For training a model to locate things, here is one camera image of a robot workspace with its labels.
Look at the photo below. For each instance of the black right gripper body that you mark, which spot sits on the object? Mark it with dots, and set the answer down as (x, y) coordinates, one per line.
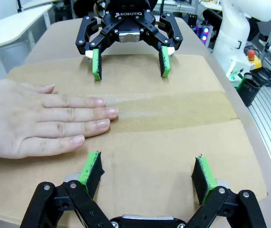
(128, 12)

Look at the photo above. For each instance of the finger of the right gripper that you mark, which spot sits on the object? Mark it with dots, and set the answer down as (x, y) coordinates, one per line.
(97, 66)
(165, 64)

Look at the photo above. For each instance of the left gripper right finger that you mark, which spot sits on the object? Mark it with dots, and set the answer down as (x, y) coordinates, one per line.
(220, 209)

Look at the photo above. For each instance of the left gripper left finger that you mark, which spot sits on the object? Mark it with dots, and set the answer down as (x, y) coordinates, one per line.
(83, 204)

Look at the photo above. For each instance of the large brown cardboard box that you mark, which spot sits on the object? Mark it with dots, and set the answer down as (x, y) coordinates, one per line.
(149, 147)

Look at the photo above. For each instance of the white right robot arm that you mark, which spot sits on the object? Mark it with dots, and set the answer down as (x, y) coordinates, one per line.
(232, 28)

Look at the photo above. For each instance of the small black electronics box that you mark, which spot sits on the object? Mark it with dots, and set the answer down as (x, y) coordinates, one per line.
(192, 21)

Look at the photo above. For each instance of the red emergency stop button box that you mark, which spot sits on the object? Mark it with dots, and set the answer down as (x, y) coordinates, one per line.
(252, 60)

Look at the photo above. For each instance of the person's right hand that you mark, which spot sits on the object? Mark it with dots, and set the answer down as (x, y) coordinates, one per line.
(30, 118)

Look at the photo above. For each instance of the clear packing tape strip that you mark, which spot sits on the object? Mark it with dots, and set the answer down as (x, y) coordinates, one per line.
(173, 109)

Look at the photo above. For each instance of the black cup holder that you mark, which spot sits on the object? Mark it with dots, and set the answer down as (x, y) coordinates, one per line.
(248, 91)

